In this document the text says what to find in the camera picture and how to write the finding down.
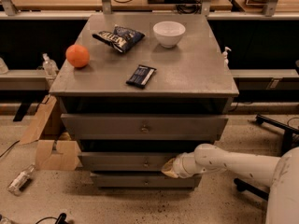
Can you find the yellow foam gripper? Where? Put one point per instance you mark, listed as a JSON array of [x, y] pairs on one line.
[[178, 167]]

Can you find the grey drawer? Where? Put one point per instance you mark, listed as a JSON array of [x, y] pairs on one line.
[[125, 161], [144, 127], [144, 180]]

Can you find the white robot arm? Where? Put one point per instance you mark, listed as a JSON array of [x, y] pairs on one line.
[[280, 174]]

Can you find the grey bottom drawer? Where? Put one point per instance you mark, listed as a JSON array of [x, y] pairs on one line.
[[144, 180]]

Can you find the grey wooden drawer cabinet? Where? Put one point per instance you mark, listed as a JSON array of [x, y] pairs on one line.
[[190, 79]]

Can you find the grey top drawer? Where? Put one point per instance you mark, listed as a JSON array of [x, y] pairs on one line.
[[144, 127]]

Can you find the dark blue snack packet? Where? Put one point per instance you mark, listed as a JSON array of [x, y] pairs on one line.
[[141, 76]]

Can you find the brown cardboard box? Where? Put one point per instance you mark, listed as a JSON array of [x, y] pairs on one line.
[[55, 150]]

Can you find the white pump bottle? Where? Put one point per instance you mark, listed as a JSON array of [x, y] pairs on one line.
[[225, 55]]

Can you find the white ceramic bowl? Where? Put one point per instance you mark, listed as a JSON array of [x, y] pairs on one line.
[[168, 33]]

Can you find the blue chip bag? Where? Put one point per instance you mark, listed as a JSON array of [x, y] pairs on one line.
[[122, 39]]

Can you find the orange fruit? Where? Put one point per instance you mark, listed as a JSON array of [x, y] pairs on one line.
[[77, 55]]

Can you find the clear bottle on floor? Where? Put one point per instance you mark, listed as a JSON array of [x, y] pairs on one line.
[[21, 179]]

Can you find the wooden desk in background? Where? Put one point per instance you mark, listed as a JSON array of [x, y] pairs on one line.
[[123, 5]]

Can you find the clear bottle on rail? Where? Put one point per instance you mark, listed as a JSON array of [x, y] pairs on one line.
[[50, 66]]

